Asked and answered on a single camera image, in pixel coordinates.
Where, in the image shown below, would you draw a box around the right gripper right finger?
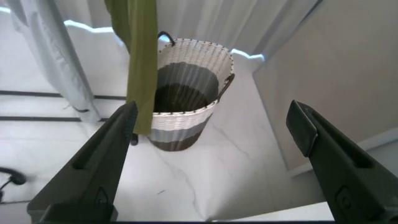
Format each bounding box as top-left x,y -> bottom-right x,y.
285,99 -> 398,223

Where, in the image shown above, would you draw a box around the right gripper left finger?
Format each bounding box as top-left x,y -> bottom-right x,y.
26,100 -> 139,223

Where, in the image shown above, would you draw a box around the pale grey shorts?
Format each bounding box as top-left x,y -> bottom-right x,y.
6,0 -> 102,124

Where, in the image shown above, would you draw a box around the green garment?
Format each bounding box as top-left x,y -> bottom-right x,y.
104,0 -> 160,136

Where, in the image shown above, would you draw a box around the black clothes rack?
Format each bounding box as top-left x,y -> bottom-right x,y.
0,90 -> 139,147

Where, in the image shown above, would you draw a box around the white laundry basket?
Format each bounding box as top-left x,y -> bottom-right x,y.
147,30 -> 236,152

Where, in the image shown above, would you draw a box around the white curtain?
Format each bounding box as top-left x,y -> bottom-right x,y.
54,0 -> 322,56

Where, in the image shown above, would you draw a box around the black cable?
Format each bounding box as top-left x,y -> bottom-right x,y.
0,166 -> 27,203

